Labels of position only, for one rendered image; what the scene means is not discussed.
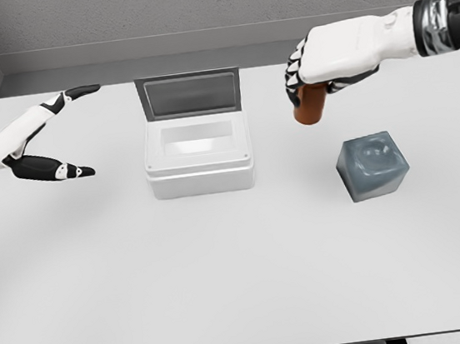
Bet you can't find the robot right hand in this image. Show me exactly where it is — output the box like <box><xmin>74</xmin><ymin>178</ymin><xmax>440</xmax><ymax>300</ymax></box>
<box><xmin>277</xmin><ymin>12</ymin><xmax>398</xmax><ymax>109</ymax></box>

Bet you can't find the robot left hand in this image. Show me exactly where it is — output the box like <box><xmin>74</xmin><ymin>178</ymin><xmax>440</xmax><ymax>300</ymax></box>
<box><xmin>0</xmin><ymin>83</ymin><xmax>113</xmax><ymax>188</ymax></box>

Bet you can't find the brown cylinder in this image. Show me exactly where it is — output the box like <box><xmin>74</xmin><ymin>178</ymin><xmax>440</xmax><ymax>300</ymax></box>
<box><xmin>289</xmin><ymin>82</ymin><xmax>332</xmax><ymax>128</ymax></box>

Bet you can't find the grey cube holder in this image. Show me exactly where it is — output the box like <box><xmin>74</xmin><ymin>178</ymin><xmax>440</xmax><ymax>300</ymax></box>
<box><xmin>332</xmin><ymin>128</ymin><xmax>414</xmax><ymax>206</ymax></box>

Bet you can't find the grey box lid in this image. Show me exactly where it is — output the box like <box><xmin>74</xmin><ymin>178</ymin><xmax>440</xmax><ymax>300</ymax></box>
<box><xmin>133</xmin><ymin>66</ymin><xmax>245</xmax><ymax>124</ymax></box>

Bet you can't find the white box base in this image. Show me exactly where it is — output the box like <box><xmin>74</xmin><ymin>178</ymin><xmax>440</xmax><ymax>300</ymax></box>
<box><xmin>139</xmin><ymin>108</ymin><xmax>258</xmax><ymax>203</ymax></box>

